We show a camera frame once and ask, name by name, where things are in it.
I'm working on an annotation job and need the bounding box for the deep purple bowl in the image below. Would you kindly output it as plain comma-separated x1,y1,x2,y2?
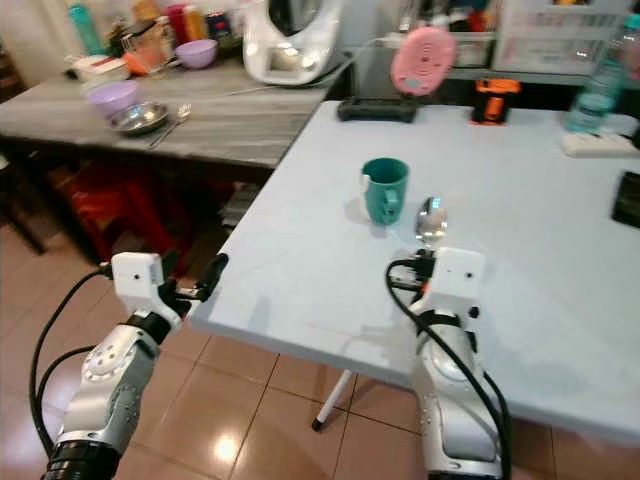
174,38,220,71

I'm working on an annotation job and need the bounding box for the black oblong base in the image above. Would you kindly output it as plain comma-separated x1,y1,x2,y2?
336,96,420,125

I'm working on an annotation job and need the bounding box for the red plastic stool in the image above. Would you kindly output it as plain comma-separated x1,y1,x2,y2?
58,163,196,259

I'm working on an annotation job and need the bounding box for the teal bottle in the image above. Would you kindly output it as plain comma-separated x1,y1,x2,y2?
67,2,104,57

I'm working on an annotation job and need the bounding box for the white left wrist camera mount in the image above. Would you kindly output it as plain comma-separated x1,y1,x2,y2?
110,251,167,321

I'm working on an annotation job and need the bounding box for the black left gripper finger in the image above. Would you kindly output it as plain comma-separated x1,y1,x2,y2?
202,252,230,302

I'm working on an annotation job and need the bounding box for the clear plastic water bottle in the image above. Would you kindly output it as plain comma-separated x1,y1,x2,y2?
562,15,640,137

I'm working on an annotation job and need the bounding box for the clear glass jar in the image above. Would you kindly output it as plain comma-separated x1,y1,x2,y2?
125,22,176,75

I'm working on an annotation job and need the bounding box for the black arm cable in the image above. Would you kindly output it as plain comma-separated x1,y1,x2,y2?
384,257,513,477
29,266,113,459

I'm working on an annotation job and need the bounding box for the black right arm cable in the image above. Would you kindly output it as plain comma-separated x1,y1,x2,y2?
384,257,513,477

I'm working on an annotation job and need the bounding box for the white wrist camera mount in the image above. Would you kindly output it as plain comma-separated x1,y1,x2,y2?
110,251,167,321
426,246,487,323

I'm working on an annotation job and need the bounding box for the pink round fan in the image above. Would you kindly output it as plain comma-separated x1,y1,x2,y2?
389,25,459,99

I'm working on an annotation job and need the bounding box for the metal fork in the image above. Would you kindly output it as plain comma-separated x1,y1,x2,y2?
147,102,194,150

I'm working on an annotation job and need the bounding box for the grey wood grain table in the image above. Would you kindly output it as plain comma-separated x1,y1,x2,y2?
0,55,356,251

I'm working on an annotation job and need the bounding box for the red canister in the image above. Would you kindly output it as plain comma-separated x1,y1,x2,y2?
165,3,193,46

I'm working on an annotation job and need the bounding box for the white folding table leg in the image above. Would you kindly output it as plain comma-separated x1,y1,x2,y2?
310,369,359,434

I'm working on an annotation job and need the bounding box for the white flat box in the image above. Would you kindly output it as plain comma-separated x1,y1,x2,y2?
71,54,132,85

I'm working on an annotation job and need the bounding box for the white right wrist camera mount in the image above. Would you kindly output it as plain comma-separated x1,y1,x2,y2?
426,246,487,323

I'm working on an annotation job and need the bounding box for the black flat object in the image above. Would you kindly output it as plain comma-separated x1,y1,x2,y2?
611,171,640,230

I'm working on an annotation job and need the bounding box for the white plastic basket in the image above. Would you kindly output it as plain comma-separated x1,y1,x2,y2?
491,0,625,77

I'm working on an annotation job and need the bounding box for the white power strip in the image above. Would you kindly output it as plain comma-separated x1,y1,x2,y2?
559,131,640,159

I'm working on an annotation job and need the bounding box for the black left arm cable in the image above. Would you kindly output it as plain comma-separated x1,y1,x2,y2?
29,266,113,459

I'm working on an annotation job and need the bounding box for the pale purple bowl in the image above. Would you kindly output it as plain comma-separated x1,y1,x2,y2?
84,79,144,123

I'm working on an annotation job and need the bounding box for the steel dish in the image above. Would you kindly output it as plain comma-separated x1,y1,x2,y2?
111,101,172,137

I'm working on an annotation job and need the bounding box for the orange and black device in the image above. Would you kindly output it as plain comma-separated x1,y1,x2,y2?
471,77,524,128

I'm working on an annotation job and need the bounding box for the green mug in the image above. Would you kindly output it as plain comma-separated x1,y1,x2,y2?
360,156,412,227

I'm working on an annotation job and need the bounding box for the shiny metal spoon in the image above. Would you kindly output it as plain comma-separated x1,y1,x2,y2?
414,196,450,253

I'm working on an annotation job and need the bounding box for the white kitchen appliance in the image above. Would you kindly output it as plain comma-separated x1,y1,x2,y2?
242,0,348,87

